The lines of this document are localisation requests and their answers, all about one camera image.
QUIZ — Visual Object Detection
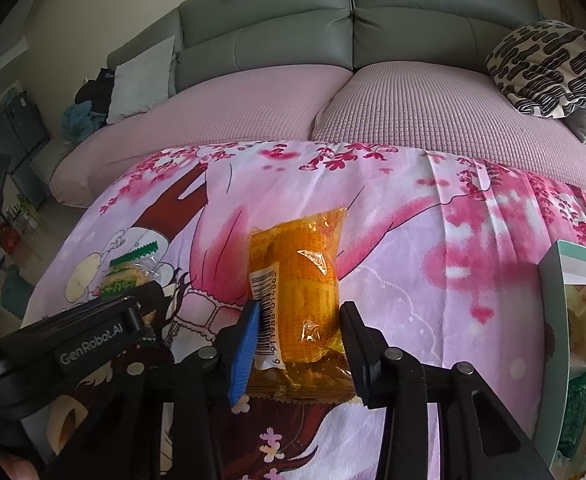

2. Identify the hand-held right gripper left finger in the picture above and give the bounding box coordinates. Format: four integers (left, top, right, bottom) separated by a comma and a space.
43, 300, 264, 480

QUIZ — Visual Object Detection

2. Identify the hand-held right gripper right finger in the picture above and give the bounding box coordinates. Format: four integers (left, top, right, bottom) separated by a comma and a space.
339, 301, 554, 480

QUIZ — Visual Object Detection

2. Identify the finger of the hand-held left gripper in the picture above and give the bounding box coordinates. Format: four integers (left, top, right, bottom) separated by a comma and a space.
128, 282, 176, 348

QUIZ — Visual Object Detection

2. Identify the green trim cracker packet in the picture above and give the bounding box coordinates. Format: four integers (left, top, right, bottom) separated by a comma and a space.
93, 240, 166, 301

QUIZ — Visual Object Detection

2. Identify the orange snack packet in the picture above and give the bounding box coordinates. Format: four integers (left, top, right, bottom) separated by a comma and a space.
245, 207, 361, 406

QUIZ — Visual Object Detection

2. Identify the teal shallow cardboard tray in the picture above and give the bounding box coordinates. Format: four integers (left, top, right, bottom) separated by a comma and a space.
538, 240, 586, 471

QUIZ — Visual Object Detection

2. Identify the teal storage box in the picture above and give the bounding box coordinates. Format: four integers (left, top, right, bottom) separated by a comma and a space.
0, 272, 36, 321

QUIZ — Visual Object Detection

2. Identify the pink printed blanket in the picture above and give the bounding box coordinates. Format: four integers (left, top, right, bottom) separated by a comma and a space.
38, 141, 586, 480

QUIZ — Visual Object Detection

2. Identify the red bag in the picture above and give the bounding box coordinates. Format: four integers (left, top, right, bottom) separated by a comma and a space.
0, 225, 26, 256

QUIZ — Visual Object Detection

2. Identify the teal cloth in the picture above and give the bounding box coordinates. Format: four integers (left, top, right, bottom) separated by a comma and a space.
63, 105, 106, 143

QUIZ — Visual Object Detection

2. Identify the dark clothes pile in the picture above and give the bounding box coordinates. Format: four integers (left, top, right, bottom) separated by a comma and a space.
75, 67, 116, 116

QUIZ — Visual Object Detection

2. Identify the light grey cushion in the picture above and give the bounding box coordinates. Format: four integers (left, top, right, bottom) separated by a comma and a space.
107, 35, 176, 125

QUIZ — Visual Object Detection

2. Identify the grey cabinet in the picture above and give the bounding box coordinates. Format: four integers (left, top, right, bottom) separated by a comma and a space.
0, 87, 48, 211

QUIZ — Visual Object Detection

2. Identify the grey green sofa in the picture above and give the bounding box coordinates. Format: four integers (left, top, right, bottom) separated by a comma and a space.
28, 0, 586, 201

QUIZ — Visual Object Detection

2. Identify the black white patterned pillow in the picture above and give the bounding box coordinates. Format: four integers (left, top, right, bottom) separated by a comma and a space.
484, 20, 586, 120

